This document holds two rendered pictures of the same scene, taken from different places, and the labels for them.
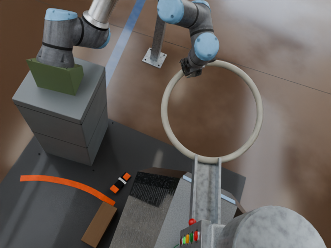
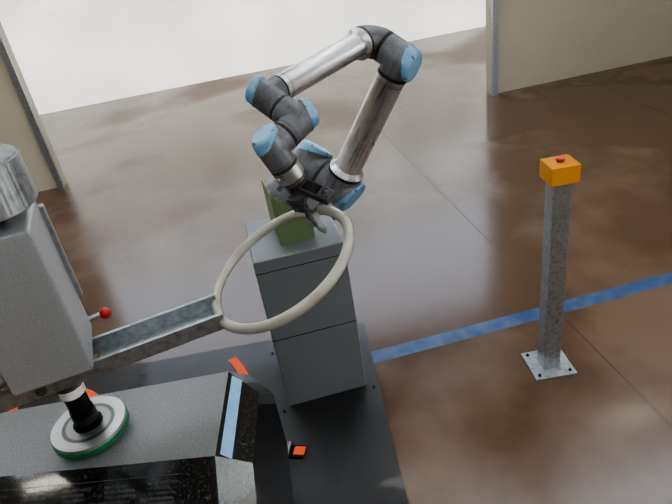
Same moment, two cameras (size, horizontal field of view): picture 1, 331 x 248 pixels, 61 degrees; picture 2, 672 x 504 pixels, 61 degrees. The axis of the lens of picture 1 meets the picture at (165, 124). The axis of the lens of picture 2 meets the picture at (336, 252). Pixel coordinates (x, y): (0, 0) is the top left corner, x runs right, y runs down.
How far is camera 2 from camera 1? 184 cm
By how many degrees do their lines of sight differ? 61
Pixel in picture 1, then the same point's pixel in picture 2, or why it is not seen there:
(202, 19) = (282, 112)
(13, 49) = (389, 258)
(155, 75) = (515, 384)
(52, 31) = not seen: hidden behind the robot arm
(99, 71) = (331, 242)
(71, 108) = (263, 252)
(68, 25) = (305, 156)
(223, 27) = not seen: outside the picture
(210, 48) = (259, 138)
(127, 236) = not seen: hidden behind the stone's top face
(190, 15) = (265, 99)
